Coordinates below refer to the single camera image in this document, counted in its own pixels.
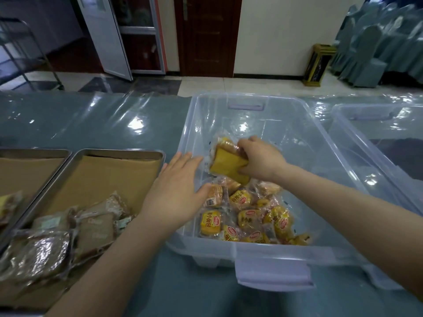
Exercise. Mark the person's left hand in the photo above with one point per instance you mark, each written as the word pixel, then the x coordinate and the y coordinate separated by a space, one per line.
pixel 172 198

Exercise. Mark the person's right hand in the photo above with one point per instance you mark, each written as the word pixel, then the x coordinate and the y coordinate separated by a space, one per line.
pixel 264 161

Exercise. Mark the yellow packaged bread slice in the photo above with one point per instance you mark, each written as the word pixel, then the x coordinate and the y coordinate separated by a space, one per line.
pixel 224 166

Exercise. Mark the pile of small bun packets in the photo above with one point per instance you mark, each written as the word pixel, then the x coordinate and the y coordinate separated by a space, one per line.
pixel 248 217

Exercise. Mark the steel tray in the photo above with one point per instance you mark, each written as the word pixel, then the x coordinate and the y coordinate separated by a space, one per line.
pixel 115 153
pixel 33 152

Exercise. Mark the pile of brown cake packets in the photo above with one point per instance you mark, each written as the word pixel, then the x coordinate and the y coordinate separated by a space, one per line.
pixel 96 231

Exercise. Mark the person's right forearm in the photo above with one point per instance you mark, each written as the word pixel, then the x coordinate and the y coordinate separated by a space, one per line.
pixel 347 214

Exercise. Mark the person's left forearm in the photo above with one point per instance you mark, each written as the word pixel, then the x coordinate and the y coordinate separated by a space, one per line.
pixel 109 270

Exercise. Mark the brown paper tray liner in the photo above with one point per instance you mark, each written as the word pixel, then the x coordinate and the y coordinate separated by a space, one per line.
pixel 99 178
pixel 26 174

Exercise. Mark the gold and black bin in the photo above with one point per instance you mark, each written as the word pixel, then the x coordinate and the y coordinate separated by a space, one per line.
pixel 317 65

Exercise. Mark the plastic covered teal tablecloth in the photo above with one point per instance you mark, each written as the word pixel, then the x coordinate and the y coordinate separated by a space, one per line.
pixel 82 122

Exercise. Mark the dark wooden door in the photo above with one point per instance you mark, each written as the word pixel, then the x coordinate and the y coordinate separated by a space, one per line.
pixel 208 46

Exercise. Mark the black mat with white shape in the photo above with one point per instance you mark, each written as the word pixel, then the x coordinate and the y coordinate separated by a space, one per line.
pixel 400 158

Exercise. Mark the group of teal covered chairs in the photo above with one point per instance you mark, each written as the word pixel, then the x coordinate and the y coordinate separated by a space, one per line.
pixel 363 62

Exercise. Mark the white framed door leaf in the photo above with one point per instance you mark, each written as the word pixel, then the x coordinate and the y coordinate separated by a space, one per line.
pixel 112 46

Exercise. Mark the aluminium framed glass door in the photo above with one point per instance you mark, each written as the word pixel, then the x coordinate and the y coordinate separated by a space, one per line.
pixel 138 30

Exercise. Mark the metal trolley cart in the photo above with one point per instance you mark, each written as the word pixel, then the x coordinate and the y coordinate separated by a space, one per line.
pixel 16 62

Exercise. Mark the glass partition with metal frame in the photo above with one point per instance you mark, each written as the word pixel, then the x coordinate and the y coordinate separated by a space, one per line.
pixel 59 26

